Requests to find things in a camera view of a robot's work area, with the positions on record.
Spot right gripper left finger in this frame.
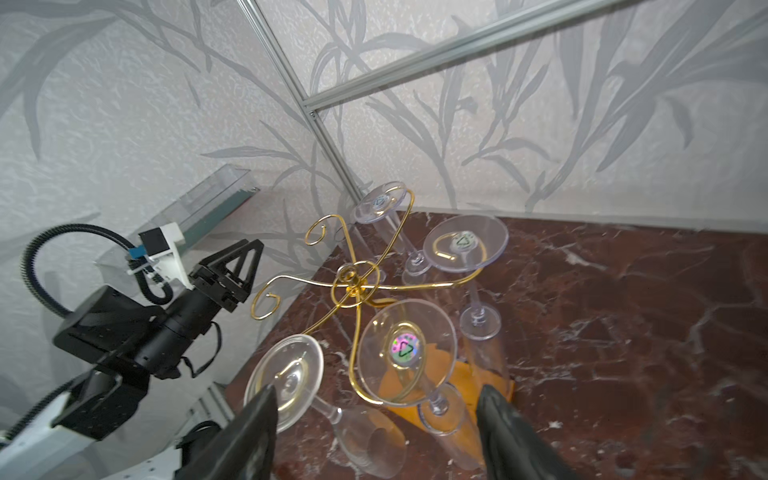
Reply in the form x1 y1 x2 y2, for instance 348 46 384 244
174 385 278 479

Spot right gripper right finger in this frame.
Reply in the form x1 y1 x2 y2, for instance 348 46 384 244
476 384 579 480

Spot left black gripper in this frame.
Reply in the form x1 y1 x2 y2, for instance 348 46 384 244
189 239 264 312

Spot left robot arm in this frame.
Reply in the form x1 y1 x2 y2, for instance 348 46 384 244
1 240 264 479

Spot front round wine glass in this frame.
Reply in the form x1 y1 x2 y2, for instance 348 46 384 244
243 334 406 479

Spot yellow wooden rack base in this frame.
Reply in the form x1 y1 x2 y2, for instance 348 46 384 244
377 343 480 432

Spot back clear wine glass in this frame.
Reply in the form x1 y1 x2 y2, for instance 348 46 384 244
353 181 431 285

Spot right clear wine glass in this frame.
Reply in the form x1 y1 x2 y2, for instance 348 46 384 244
356 299 485 471

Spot back-right clear wine glass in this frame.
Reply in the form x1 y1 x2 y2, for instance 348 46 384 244
423 214 509 342

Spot clear plastic wall bin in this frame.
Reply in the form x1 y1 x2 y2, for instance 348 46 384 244
94 164 260 295

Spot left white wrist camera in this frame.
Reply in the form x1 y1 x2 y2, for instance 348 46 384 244
127 222 193 290

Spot gold wire glass rack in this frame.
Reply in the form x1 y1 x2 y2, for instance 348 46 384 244
250 187 487 406

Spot aluminium frame struts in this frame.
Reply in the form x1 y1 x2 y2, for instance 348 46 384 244
236 0 768 235

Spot left black corrugated cable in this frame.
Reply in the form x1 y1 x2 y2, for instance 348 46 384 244
20 223 142 319

